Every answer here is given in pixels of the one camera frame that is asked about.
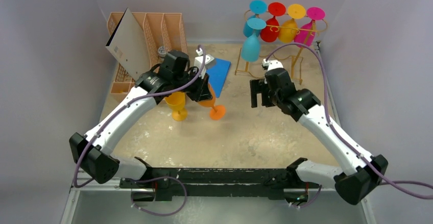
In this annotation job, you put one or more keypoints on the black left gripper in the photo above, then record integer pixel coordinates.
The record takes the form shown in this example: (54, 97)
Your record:
(201, 92)

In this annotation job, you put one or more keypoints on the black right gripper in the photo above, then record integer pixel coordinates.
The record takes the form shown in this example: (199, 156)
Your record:
(257, 93)

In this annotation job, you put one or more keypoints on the orange wine glass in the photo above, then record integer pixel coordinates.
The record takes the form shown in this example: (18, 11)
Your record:
(217, 112)

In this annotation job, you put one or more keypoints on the yellow front wine glass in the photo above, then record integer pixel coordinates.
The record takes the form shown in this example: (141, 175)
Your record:
(176, 102)

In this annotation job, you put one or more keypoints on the yellow wine glass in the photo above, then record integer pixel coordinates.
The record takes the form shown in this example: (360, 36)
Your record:
(176, 102)
(289, 29)

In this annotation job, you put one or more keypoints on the light blue front wine glass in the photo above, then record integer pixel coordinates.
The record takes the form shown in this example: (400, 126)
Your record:
(251, 46)

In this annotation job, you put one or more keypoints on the light blue wine glass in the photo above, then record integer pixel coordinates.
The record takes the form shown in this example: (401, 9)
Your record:
(251, 46)
(256, 7)

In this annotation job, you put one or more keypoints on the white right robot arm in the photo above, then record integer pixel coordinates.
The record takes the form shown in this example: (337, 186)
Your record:
(358, 171)

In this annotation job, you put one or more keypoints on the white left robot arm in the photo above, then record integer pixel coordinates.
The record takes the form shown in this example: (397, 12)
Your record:
(92, 152)

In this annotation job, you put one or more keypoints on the red wine glass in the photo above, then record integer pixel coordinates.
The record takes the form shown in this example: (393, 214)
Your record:
(271, 31)

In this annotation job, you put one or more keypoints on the yellow rear wine glass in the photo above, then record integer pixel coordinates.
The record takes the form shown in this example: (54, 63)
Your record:
(289, 29)

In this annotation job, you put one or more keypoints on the magenta wine glass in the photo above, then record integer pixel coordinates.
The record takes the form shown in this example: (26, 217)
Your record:
(307, 34)

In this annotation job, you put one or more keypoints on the light blue rear wine glass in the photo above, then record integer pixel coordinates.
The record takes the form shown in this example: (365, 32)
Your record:
(256, 7)

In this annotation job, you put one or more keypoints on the blue notebook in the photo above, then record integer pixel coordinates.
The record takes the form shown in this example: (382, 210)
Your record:
(218, 74)

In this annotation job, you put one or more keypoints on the small jar in organizer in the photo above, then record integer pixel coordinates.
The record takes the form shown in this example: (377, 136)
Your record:
(161, 52)

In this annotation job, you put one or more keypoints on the pink plastic file organizer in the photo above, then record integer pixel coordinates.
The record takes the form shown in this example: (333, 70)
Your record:
(160, 29)

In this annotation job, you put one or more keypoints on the grey board in organizer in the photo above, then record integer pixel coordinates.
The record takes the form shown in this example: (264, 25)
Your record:
(127, 44)

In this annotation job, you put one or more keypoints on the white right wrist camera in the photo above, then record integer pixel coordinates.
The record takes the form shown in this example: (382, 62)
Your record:
(271, 64)

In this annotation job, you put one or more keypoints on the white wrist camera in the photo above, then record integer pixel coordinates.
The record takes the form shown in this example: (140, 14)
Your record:
(271, 64)
(203, 62)

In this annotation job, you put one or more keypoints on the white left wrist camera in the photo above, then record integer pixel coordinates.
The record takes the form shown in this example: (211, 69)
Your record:
(203, 62)

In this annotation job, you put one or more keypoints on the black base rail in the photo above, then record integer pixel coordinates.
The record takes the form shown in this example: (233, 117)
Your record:
(271, 183)

